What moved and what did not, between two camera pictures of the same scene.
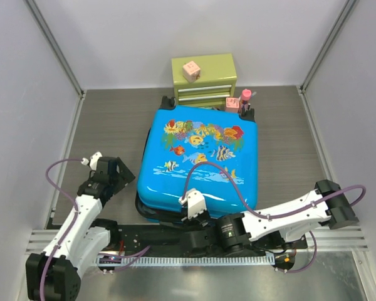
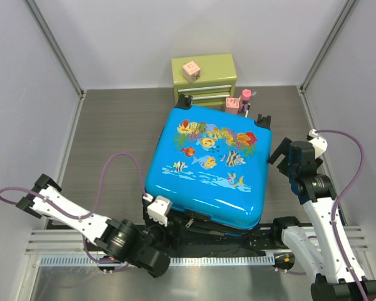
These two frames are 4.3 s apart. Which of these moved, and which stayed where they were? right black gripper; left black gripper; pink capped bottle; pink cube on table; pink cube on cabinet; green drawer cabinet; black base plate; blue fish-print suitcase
Moved: left black gripper; blue fish-print suitcase; right black gripper
Stayed: pink cube on cabinet; pink capped bottle; pink cube on table; green drawer cabinet; black base plate
